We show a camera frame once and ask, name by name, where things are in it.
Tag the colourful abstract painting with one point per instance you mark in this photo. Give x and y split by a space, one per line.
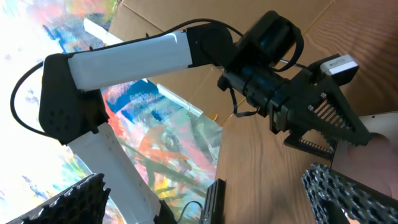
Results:
30 32

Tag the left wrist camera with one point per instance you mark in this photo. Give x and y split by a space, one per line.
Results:
341 69

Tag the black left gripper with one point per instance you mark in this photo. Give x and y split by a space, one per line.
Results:
308 101

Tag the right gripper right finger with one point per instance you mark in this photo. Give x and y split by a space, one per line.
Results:
336 198

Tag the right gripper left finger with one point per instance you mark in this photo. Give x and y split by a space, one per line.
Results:
83 202

